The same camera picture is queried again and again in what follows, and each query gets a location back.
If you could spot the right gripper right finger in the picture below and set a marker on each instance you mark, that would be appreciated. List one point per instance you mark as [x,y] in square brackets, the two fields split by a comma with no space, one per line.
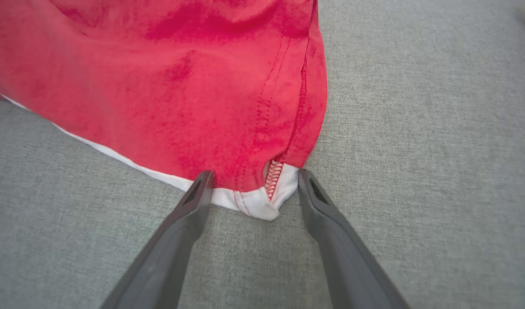
[348,266]

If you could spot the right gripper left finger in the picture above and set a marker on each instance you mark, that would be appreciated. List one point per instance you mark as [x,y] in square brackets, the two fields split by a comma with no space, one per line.
[172,257]

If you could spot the red shorts with white hem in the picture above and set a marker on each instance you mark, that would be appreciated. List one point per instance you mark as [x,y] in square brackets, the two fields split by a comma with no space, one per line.
[159,86]

